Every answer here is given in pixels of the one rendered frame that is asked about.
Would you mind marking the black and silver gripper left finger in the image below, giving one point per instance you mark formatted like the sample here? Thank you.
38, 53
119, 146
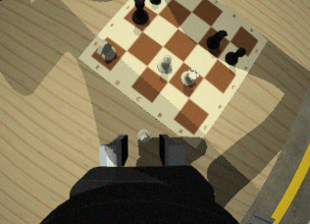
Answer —
114, 154

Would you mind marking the chessboard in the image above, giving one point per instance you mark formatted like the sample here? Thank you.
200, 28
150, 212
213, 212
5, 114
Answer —
179, 28

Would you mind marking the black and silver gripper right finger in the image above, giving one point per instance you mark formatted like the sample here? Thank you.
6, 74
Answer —
171, 153

